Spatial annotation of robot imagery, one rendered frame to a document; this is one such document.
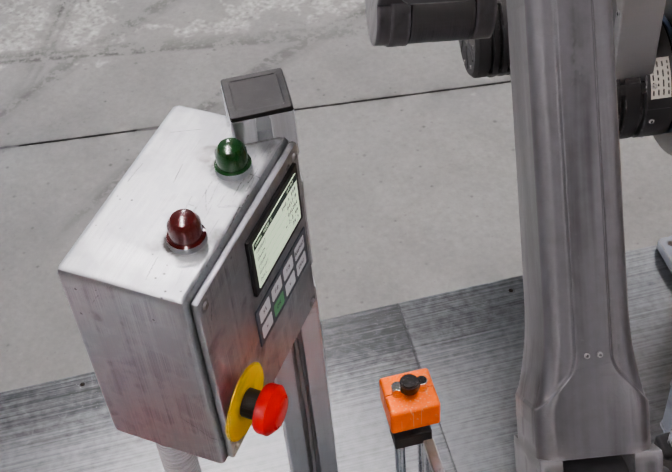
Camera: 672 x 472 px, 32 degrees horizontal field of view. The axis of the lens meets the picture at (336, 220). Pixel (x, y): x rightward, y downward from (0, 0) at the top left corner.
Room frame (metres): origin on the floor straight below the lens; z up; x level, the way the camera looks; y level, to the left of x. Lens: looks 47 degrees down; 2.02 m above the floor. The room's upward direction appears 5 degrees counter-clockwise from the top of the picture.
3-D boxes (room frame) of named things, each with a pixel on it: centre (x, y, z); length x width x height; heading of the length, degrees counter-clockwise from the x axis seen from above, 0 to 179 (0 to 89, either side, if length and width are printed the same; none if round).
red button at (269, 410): (0.48, 0.06, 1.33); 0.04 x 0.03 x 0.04; 154
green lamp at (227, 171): (0.57, 0.07, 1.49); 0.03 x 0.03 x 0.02
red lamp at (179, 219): (0.51, 0.10, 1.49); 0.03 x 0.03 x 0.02
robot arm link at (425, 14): (0.82, -0.10, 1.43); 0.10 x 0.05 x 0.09; 3
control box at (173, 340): (0.55, 0.10, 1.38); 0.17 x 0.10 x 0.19; 154
